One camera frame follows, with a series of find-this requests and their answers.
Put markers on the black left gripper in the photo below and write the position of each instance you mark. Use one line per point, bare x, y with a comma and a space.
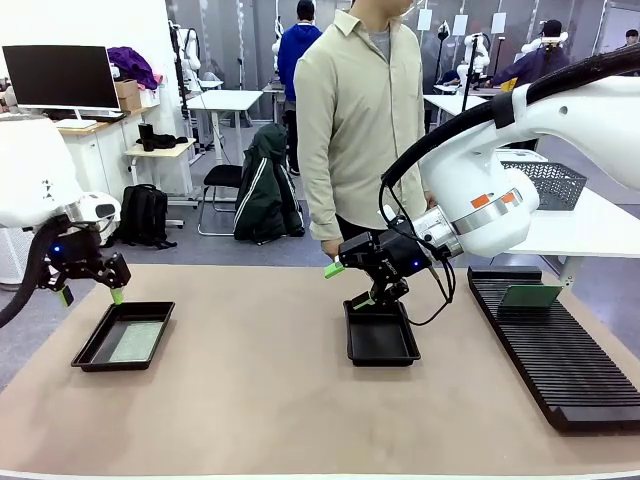
72, 250

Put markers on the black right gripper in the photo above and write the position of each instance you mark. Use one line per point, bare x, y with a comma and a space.
400, 255

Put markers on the black ESD tray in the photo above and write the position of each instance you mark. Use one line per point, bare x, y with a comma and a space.
380, 340
95, 340

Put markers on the green glass plate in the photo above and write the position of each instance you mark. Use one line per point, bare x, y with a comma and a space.
137, 342
530, 296

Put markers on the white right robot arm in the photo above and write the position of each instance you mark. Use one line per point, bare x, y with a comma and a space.
575, 115

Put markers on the person's right forearm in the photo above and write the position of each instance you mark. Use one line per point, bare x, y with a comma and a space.
320, 210

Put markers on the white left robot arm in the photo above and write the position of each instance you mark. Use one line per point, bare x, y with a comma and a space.
30, 170

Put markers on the person's right hand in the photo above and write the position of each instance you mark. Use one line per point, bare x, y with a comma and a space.
331, 249

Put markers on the black backpack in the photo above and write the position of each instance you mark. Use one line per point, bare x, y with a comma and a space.
145, 215

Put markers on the dark green striped jacket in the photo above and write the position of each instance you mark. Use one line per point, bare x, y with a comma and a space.
265, 200

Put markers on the white desk with wood top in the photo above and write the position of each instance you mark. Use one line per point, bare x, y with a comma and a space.
100, 150

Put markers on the person in beige shirt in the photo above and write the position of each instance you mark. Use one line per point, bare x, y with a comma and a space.
360, 125

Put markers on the small white side table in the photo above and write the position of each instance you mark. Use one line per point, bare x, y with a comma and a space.
160, 150

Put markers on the black tumbler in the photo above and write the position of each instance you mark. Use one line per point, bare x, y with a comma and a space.
146, 137

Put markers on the black cloth bundle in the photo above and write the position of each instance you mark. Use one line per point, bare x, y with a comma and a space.
167, 141

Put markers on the black folding chair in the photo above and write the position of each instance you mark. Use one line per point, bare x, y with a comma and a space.
222, 175

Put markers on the white background table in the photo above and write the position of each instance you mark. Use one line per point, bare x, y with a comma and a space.
450, 102

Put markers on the cardboard box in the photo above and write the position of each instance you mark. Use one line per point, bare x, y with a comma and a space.
127, 95

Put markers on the grey mesh basket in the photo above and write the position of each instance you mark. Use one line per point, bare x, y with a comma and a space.
555, 185

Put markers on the black slotted board rack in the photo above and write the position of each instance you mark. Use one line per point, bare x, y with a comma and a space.
560, 360

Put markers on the computer monitor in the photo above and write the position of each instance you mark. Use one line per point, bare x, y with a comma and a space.
60, 75

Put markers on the purple cloth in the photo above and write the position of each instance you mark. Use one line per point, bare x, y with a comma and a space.
132, 65

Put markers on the white height-adjustable table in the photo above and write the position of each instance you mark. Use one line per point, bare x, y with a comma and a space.
225, 100

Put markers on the large white table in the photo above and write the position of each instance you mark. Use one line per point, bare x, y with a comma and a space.
590, 230

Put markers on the yellow bin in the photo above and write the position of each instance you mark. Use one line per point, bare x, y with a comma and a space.
507, 86

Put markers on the person in blue hoodie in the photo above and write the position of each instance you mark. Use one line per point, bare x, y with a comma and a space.
292, 50

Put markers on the person in dark jacket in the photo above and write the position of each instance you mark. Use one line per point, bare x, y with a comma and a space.
535, 65

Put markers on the white paper sheet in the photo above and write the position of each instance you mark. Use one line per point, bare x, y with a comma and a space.
499, 23

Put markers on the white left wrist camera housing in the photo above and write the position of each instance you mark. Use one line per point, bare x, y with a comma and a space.
102, 207

